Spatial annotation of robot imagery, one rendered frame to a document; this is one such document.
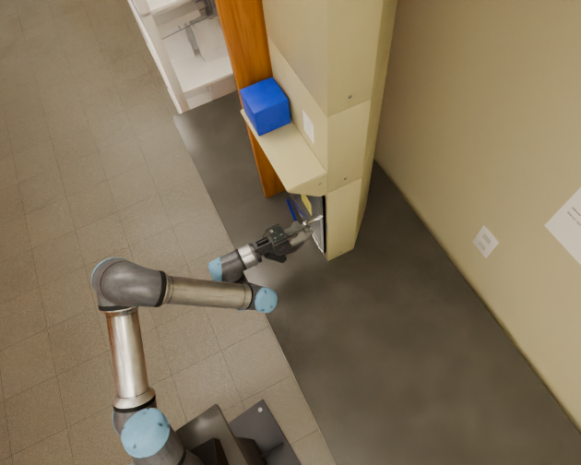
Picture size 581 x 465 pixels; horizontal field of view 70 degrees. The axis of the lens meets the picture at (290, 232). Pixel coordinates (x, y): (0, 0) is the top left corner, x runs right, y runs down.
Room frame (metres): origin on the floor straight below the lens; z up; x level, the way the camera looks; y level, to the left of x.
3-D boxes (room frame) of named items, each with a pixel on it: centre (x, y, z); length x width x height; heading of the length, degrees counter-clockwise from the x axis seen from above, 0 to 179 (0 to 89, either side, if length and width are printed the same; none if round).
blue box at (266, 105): (0.85, 0.01, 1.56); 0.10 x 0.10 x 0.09; 17
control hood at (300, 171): (0.76, -0.02, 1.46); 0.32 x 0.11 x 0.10; 17
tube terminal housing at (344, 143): (0.82, -0.19, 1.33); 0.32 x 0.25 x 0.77; 17
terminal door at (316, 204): (0.78, -0.07, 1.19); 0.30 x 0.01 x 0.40; 17
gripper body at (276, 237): (0.62, 0.07, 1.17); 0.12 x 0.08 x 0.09; 107
